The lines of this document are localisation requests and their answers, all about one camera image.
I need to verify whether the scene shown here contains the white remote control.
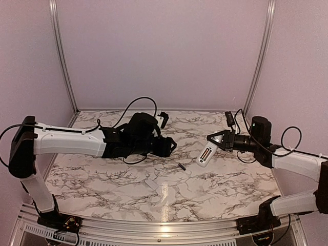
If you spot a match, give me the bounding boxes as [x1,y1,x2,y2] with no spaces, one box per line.
[196,142,218,168]

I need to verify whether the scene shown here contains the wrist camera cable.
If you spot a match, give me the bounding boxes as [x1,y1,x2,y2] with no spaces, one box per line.
[0,96,158,167]
[234,108,328,165]

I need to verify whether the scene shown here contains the white battery compartment cover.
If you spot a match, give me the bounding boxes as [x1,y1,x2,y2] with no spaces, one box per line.
[145,179,158,190]

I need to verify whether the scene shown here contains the aluminium frame post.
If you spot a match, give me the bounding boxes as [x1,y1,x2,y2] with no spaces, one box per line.
[243,0,276,115]
[49,0,79,114]

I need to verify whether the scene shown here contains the right rear aluminium frame post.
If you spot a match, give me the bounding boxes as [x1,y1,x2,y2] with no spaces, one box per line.
[243,0,276,115]

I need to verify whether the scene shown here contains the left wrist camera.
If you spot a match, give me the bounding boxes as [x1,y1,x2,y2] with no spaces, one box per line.
[155,112,169,129]

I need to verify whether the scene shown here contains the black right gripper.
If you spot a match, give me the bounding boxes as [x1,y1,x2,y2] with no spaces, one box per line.
[207,129,260,153]

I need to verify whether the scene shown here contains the front aluminium frame rail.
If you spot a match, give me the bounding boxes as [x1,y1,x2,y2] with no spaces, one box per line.
[9,204,308,245]

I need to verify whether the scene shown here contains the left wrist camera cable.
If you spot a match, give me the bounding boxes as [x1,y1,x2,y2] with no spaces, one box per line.
[0,96,158,167]

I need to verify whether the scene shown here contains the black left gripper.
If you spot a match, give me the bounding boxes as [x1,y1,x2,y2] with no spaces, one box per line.
[130,135,178,157]

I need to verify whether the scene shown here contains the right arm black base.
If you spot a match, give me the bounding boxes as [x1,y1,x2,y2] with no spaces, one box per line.
[236,214,281,235]

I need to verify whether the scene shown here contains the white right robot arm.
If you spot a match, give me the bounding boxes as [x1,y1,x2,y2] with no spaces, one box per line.
[198,116,327,230]

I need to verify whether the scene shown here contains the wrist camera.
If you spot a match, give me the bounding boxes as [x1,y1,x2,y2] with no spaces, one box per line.
[155,112,169,129]
[224,111,235,131]

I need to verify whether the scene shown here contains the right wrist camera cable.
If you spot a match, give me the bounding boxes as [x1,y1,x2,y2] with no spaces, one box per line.
[234,108,328,165]

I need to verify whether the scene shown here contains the left rear aluminium frame post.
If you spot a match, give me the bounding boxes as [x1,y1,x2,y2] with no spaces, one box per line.
[49,0,79,114]

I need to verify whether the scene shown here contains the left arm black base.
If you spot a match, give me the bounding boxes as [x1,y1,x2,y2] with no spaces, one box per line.
[37,213,81,233]

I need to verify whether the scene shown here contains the purple AAA battery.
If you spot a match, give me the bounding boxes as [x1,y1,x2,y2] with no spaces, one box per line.
[178,163,186,171]

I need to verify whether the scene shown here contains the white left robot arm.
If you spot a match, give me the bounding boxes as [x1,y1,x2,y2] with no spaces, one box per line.
[8,113,177,228]

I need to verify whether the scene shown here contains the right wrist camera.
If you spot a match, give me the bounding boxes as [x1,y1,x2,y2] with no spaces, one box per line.
[224,111,235,131]

